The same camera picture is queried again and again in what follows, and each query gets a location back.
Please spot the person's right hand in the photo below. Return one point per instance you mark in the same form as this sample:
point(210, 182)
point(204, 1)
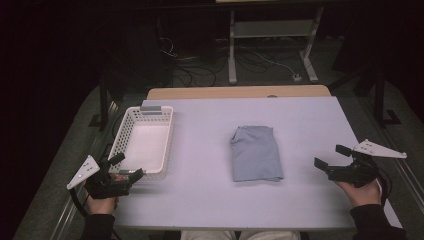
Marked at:
point(363, 195)

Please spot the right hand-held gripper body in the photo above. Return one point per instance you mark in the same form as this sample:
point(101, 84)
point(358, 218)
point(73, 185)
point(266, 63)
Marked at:
point(356, 171)

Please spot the light blue cloth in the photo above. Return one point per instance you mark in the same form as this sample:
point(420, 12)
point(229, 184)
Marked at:
point(256, 155)

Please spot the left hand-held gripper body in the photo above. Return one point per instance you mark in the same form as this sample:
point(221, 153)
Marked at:
point(100, 185)

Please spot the person's left hand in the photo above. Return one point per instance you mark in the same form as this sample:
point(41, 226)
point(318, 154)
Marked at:
point(101, 205)

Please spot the grey metal desk frame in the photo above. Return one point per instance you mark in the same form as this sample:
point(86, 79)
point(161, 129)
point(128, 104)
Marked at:
point(273, 29)

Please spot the white plastic basket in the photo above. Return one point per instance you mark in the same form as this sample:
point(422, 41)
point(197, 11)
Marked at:
point(143, 146)

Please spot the metal rail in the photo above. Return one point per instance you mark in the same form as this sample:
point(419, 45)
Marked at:
point(405, 170)
point(70, 206)

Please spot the wooden table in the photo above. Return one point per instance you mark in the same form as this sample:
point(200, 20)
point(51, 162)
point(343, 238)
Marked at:
point(233, 92)

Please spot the black metal stand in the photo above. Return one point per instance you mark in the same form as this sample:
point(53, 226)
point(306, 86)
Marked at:
point(380, 96)
point(104, 103)

